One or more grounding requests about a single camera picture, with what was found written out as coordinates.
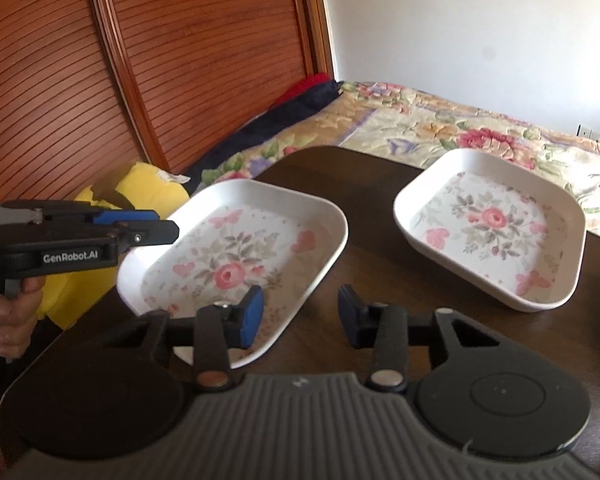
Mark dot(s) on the wooden louvred wardrobe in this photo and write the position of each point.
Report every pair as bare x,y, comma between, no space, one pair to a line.
180,60

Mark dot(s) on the navy blue cloth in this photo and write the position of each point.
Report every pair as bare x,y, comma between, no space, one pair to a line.
260,130

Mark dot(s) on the red cloth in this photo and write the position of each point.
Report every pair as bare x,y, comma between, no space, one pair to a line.
305,85

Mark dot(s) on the white floral square plate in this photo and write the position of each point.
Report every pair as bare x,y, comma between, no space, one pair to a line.
220,240
490,220

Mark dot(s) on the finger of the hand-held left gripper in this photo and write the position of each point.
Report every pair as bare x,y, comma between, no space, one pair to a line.
152,232
125,216

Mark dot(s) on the floral quilted blanket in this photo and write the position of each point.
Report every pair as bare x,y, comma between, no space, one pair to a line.
430,120

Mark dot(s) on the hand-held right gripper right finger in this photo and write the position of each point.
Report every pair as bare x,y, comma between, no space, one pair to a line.
347,320

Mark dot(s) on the person's left hand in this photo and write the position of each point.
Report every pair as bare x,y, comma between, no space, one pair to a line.
15,305

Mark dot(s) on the yellow plush pillow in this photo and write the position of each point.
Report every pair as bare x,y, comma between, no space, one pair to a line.
145,185

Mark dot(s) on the row of wall sockets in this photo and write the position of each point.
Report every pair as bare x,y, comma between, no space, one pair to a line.
597,136

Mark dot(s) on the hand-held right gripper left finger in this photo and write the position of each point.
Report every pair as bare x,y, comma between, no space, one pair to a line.
252,317

